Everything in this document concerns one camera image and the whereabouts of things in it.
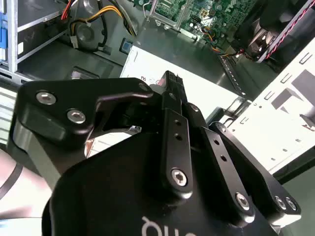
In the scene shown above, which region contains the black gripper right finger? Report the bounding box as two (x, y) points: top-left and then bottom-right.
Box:
(175, 73), (303, 227)

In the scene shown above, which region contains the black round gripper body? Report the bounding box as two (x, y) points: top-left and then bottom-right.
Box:
(41, 131), (282, 236)

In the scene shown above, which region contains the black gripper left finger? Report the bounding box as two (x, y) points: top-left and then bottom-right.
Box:
(9, 70), (194, 200)

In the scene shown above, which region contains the metal socket cover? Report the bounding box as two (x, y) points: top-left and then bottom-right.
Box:
(147, 0), (190, 28)

